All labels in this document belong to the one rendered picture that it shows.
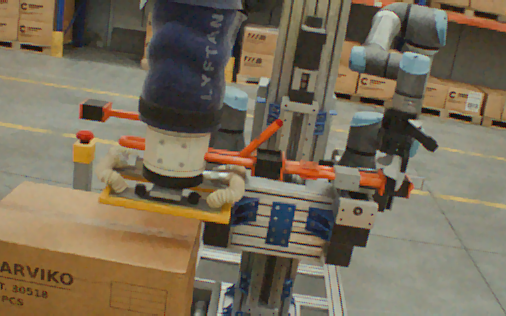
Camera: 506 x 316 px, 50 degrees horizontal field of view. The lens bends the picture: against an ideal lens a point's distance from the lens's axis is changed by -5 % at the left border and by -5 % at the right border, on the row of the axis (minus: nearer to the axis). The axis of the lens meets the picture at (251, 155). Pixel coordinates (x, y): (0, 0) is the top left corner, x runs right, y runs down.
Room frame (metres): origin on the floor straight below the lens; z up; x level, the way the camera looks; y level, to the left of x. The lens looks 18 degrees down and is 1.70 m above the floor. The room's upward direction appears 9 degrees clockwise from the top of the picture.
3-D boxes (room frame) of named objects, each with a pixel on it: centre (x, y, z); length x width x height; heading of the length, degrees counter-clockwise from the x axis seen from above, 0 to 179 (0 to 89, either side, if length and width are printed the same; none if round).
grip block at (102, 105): (1.71, 0.51, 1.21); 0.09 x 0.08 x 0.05; 2
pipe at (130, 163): (1.45, 0.20, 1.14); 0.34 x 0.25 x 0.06; 92
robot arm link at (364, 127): (2.02, -0.40, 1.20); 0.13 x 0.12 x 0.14; 74
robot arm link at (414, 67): (1.48, -0.38, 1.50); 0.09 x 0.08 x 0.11; 164
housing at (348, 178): (1.47, -0.26, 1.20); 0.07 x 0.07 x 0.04; 2
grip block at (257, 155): (1.46, -0.05, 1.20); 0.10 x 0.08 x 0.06; 2
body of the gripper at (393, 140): (1.47, -0.38, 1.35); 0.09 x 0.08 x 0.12; 91
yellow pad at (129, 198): (1.36, 0.20, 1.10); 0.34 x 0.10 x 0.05; 92
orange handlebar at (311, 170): (1.58, 0.01, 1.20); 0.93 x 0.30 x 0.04; 92
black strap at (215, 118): (1.46, 0.20, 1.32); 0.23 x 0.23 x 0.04
